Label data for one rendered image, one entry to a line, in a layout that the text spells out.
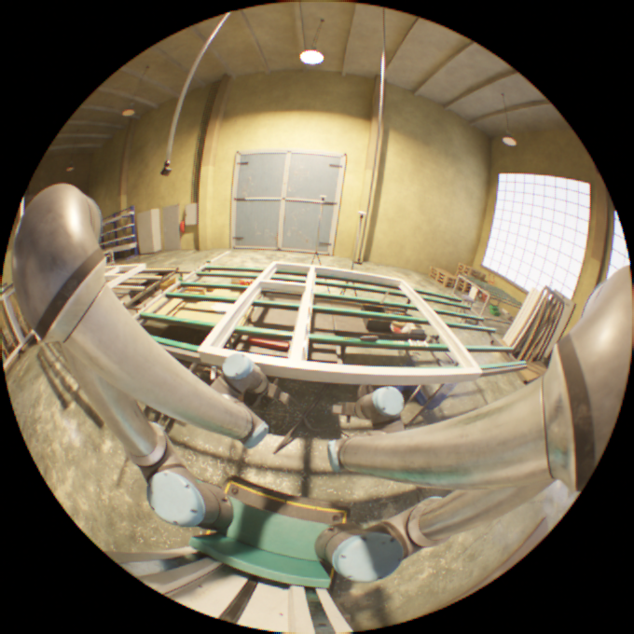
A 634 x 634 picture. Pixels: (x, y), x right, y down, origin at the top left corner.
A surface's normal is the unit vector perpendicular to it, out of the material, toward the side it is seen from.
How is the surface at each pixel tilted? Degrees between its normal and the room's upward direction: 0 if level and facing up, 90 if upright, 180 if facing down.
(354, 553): 5
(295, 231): 90
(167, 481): 5
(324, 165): 90
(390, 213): 90
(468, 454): 83
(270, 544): 0
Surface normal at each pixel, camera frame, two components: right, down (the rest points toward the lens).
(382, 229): -0.01, 0.51
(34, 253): 0.76, -0.04
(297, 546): 0.11, -0.85
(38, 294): 0.74, 0.30
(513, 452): -0.98, -0.07
